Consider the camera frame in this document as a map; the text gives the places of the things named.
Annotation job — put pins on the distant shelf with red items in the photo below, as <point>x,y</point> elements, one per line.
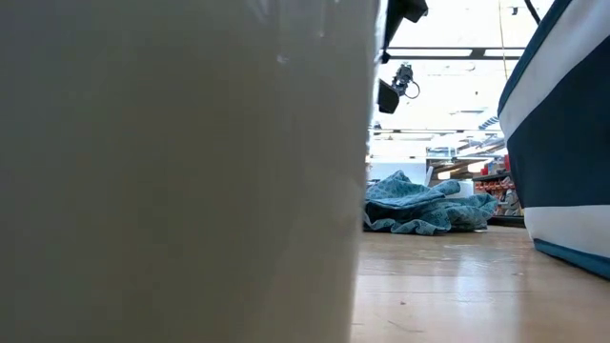
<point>495,188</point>

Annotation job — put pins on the translucent grey plastic bin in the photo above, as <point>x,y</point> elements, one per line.
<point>167,167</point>

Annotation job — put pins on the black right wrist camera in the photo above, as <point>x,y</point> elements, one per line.
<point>388,97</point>

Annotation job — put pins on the small white container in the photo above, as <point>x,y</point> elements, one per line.
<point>464,188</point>

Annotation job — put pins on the blue patterned cloth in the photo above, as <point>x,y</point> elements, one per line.
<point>410,195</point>

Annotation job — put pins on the navy and white fabric basket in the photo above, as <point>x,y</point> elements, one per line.
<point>562,157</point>

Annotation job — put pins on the black metal rig frame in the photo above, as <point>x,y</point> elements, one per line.
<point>478,53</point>

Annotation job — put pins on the black hanging camera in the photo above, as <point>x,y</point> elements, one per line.
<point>402,76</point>

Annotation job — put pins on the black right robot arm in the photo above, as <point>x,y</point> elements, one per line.
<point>405,9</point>

